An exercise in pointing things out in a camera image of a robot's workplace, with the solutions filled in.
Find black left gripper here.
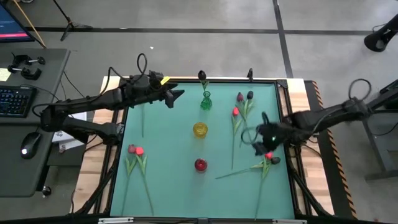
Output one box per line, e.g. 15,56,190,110
124,70,185,110

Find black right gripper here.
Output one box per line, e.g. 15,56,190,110
251,120,297,156

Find green artificial flower stem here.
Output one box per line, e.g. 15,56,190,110
230,106,243,170

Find yellow glass vase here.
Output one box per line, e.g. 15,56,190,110
192,121,209,139

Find green glass vase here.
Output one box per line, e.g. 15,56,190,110
200,90,213,111

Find red ribbed glass vase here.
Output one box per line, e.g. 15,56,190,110
194,157,208,172

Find black hazard striped board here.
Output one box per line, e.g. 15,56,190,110
304,80,358,218

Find teal table mat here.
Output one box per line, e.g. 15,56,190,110
109,81,295,220

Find white papers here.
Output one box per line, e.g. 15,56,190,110
51,111,88,152

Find grey metal stand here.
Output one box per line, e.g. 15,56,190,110
362,79,398,181

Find black tripod stand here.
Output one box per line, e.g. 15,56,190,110
52,0,93,42

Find black metal clamp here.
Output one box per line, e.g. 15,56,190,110
7,64,42,81
12,53,47,67

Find black computer mouse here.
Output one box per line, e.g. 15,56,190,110
20,131,42,160

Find black backlit keyboard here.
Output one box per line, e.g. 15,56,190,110
0,86,37,118

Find yellow wooden stick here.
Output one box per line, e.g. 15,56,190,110
11,0,47,49

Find black stand foot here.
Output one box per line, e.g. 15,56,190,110
363,14,398,53

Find yellow sticky note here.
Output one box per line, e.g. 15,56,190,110
0,67,12,82

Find blue screen monitor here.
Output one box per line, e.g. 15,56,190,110
0,2,35,43

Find grey side desk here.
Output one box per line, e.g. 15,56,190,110
0,48,71,198

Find black cable loop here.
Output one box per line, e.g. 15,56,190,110
348,78,373,100
136,52,149,75
241,111,271,146

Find black table frame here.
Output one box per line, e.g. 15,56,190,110
74,76,333,224

